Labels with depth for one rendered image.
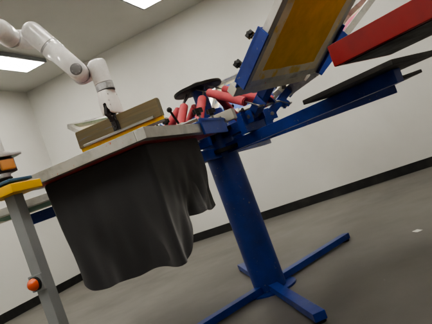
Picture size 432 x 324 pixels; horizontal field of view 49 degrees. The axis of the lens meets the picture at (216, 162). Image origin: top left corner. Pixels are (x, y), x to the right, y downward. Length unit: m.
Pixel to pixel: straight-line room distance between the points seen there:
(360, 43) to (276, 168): 4.40
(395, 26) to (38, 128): 6.58
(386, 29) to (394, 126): 4.19
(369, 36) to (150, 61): 5.15
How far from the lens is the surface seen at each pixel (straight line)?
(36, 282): 1.55
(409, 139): 6.08
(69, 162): 1.67
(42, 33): 2.10
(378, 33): 1.94
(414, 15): 1.87
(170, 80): 6.69
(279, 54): 2.34
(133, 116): 1.94
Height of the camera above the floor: 0.77
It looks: 2 degrees up
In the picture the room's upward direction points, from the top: 20 degrees counter-clockwise
